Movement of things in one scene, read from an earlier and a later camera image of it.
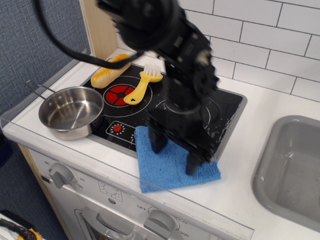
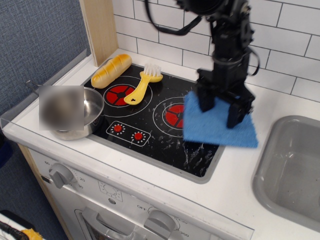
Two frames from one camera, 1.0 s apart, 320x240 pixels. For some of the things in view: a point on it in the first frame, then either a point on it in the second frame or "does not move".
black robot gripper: x=185 y=127 -> x=227 y=79
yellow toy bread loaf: x=103 y=75 does not move
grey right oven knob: x=160 y=223 does not move
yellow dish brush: x=152 y=73 does not move
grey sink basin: x=286 y=173 does not move
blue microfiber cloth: x=168 y=168 -> x=210 y=126
